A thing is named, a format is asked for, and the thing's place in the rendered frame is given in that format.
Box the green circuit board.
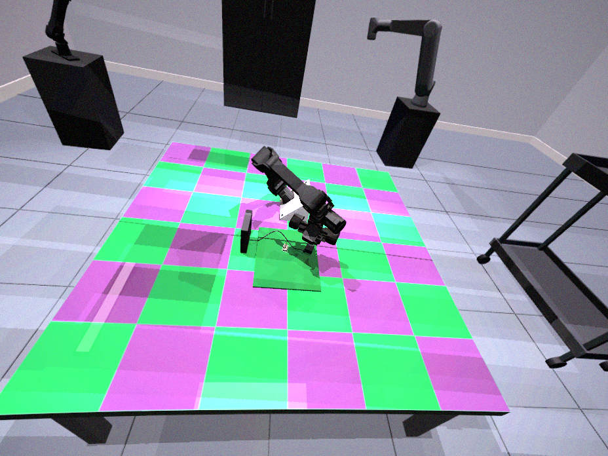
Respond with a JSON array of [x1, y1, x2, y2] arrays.
[[253, 227, 321, 292]]

